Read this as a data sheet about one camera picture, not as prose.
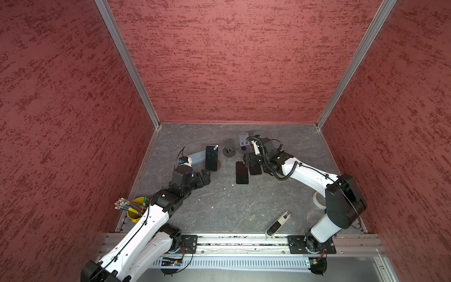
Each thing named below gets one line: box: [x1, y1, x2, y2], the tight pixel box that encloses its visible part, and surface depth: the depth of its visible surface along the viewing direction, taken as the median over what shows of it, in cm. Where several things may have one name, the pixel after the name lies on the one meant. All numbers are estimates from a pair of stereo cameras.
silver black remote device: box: [264, 210, 292, 239], surface depth 77 cm
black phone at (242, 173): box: [235, 161, 249, 185], surface depth 98 cm
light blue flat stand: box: [186, 150, 207, 166], surface depth 102 cm
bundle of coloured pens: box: [113, 197, 148, 216], surface depth 71 cm
